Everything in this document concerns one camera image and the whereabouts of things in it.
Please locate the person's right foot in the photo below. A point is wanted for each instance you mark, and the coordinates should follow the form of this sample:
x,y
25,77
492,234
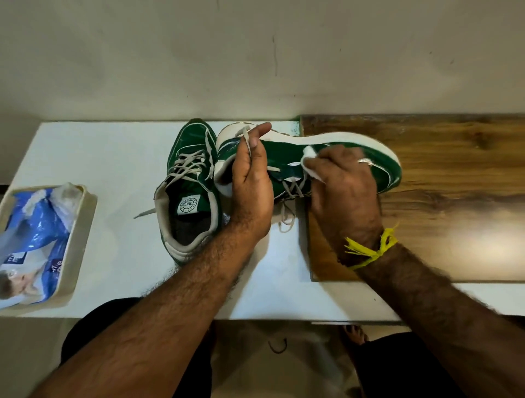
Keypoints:
x,y
354,335

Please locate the person's left forearm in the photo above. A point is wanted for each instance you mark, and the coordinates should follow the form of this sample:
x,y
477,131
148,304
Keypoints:
x,y
164,328

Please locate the black shorts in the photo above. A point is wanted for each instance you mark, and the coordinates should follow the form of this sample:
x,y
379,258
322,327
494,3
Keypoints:
x,y
102,320

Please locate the person's left hand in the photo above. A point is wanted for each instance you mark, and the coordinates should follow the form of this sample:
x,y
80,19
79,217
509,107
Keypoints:
x,y
250,192

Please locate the blue wet wipe packet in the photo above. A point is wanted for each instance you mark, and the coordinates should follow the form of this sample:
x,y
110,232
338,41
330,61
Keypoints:
x,y
33,238

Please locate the white wet wipe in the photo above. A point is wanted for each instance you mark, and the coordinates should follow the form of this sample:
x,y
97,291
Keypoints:
x,y
308,158

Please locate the black loop band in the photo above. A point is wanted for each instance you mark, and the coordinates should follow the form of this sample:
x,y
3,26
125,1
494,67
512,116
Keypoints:
x,y
270,347

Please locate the white shoelace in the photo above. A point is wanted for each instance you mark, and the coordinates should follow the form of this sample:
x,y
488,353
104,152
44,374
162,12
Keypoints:
x,y
287,213
186,164

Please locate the person's right forearm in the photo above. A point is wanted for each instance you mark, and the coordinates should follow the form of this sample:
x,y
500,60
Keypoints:
x,y
451,328

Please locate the brown wooden board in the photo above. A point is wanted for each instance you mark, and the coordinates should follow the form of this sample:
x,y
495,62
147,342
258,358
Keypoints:
x,y
459,172

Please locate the green sneaker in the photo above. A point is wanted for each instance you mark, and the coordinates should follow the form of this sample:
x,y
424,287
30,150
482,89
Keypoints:
x,y
192,137
287,153

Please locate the beige plastic tray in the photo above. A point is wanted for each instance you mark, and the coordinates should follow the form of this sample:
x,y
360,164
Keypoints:
x,y
78,246

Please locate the yellow thread wristband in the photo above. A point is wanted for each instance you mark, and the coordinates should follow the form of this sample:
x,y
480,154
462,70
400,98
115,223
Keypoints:
x,y
387,242

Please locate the person's right hand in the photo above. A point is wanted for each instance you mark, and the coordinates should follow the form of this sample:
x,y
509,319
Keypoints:
x,y
348,201

